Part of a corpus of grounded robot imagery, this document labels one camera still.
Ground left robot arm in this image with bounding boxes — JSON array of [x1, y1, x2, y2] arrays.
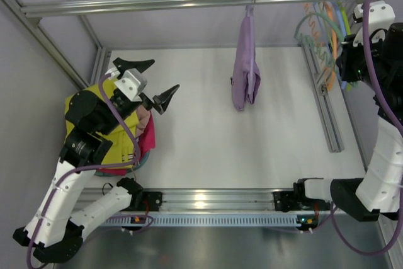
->
[[13, 58, 178, 266]]

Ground purple trousers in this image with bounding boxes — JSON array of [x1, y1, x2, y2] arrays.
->
[[231, 6, 261, 112]]

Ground pink cloth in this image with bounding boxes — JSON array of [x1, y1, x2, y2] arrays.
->
[[135, 105, 150, 137]]

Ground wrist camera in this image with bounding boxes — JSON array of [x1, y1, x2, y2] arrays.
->
[[353, 1, 395, 47], [106, 67, 147, 102]]

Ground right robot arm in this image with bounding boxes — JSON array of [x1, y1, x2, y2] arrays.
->
[[293, 22, 402, 222]]

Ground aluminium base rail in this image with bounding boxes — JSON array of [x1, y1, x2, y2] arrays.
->
[[75, 187, 388, 216]]

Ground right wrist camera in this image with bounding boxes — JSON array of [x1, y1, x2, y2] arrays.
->
[[353, 1, 395, 47]]

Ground slotted cable duct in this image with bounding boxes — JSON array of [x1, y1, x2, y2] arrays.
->
[[102, 214, 315, 227]]

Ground orange clothes hanger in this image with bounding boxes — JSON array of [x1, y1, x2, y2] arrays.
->
[[298, 1, 344, 91]]

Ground yellow trousers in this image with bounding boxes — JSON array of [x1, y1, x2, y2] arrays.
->
[[64, 80, 140, 165]]

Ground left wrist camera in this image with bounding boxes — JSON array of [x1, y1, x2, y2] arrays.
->
[[106, 67, 147, 102]]

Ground aluminium hanging rail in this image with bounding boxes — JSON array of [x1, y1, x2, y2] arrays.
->
[[21, 0, 357, 18]]

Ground magenta cloth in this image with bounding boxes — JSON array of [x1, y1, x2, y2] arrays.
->
[[94, 113, 157, 176]]

